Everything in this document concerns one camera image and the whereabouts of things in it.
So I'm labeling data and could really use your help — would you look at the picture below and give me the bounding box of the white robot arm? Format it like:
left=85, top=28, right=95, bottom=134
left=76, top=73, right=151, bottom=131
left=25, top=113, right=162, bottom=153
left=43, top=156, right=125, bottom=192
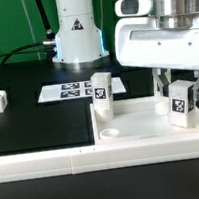
left=53, top=0, right=199, bottom=99

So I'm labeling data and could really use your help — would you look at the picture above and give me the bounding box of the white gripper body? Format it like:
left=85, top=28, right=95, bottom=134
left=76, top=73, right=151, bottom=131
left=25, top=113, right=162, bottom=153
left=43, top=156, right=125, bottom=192
left=114, top=0, right=199, bottom=71

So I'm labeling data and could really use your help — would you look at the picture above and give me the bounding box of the white marker base plate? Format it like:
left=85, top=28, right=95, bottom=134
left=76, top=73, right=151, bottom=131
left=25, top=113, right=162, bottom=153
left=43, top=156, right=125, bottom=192
left=36, top=75, right=127, bottom=104

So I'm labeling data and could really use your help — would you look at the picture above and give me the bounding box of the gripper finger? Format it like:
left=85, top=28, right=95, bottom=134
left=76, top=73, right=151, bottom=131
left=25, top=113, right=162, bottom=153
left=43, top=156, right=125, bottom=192
left=193, top=70, right=199, bottom=101
left=152, top=68, right=171, bottom=97

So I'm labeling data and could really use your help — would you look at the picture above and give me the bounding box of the white square table top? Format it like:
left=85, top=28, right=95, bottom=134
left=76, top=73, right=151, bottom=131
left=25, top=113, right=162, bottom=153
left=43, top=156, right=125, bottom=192
left=90, top=96, right=199, bottom=144

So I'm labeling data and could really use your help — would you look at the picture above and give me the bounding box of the black cable bundle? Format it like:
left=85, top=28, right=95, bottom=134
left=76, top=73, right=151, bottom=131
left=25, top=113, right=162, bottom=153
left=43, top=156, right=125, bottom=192
left=0, top=0, right=59, bottom=65

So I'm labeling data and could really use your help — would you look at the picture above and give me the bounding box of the white L-shaped obstacle fence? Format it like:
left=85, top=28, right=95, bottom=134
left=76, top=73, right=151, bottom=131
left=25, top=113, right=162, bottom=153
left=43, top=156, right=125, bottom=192
left=0, top=132, right=199, bottom=183

